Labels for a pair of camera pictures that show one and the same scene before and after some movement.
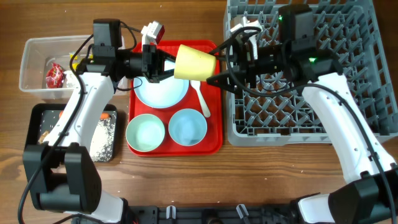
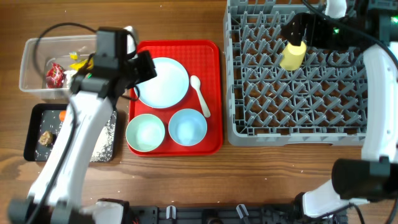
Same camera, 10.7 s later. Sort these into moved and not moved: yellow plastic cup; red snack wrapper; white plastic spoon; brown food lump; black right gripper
Moved: yellow plastic cup; black right gripper
Not moved: brown food lump; red snack wrapper; white plastic spoon
